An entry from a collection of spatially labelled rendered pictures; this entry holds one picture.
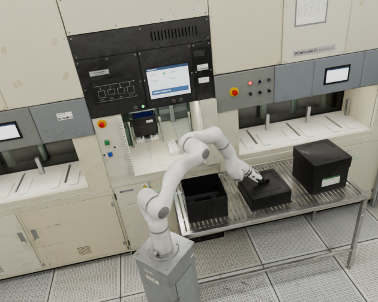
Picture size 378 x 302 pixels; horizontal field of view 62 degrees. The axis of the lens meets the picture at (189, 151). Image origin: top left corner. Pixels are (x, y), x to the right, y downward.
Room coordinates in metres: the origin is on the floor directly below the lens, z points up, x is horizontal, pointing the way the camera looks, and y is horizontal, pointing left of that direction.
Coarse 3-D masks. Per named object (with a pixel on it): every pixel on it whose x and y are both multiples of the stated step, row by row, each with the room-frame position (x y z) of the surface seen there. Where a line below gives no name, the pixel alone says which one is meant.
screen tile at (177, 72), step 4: (180, 68) 2.11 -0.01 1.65; (172, 72) 2.10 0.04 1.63; (176, 72) 2.10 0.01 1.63; (180, 72) 2.10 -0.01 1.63; (184, 72) 2.11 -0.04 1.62; (172, 76) 2.10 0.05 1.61; (184, 76) 2.11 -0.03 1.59; (172, 80) 2.10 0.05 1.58; (176, 80) 2.10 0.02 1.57; (180, 80) 2.10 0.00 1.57; (184, 80) 2.11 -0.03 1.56; (172, 84) 2.10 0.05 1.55; (176, 84) 2.10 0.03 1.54
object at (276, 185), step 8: (272, 168) 1.93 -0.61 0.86; (264, 176) 1.85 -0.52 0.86; (272, 176) 1.83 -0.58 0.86; (240, 184) 1.83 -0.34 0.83; (248, 184) 1.78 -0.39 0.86; (256, 184) 1.77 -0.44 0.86; (264, 184) 1.76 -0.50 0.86; (272, 184) 1.75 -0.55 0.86; (280, 184) 1.74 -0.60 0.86; (248, 192) 1.69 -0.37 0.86; (256, 192) 1.68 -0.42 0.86; (264, 192) 1.67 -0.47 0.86; (272, 192) 1.66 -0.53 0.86; (280, 192) 1.65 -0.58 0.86; (288, 192) 1.65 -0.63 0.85; (248, 200) 1.68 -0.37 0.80; (256, 200) 1.61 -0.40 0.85; (264, 200) 1.62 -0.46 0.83; (272, 200) 1.63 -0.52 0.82; (280, 200) 1.64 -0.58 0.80; (288, 200) 1.65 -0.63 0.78; (256, 208) 1.61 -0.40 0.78; (264, 208) 1.62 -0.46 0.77
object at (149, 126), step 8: (136, 112) 2.67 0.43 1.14; (152, 112) 2.79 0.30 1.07; (136, 120) 2.58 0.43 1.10; (144, 120) 2.58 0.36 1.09; (152, 120) 2.59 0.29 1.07; (136, 128) 2.58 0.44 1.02; (144, 128) 2.58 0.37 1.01; (152, 128) 2.59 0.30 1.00; (136, 136) 2.57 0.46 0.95; (152, 136) 2.59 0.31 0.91
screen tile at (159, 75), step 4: (160, 72) 2.09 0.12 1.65; (152, 76) 2.08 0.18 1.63; (156, 76) 2.09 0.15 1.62; (160, 76) 2.09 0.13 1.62; (164, 76) 2.09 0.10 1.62; (164, 80) 2.09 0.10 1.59; (152, 84) 2.08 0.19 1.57; (156, 84) 2.09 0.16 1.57; (160, 84) 2.09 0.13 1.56; (164, 84) 2.09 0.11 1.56; (168, 84) 2.09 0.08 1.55; (152, 88) 2.08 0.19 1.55; (156, 88) 2.08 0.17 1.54
